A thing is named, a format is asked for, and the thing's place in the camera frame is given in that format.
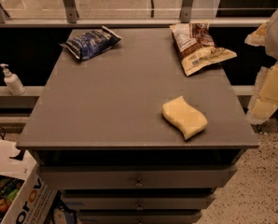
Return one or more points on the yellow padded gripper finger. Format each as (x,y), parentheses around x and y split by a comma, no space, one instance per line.
(264,101)
(257,38)

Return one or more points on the yellow wavy sponge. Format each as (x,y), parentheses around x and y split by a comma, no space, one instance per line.
(187,119)

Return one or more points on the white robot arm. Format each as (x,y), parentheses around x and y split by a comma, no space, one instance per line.
(264,101)

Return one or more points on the brown white chip bag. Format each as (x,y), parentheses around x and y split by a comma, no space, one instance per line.
(196,48)

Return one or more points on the blue chip bag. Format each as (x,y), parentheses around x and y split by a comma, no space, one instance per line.
(91,43)

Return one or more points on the grey drawer cabinet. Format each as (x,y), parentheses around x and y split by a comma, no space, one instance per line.
(99,137)

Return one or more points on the white pump dispenser bottle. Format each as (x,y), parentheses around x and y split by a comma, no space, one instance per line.
(12,80)

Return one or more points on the metal window railing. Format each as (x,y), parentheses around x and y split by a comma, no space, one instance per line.
(89,13)

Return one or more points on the white cardboard box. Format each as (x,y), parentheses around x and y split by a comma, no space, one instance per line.
(28,197)

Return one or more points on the orange fruit in box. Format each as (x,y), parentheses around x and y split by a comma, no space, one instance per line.
(3,206)

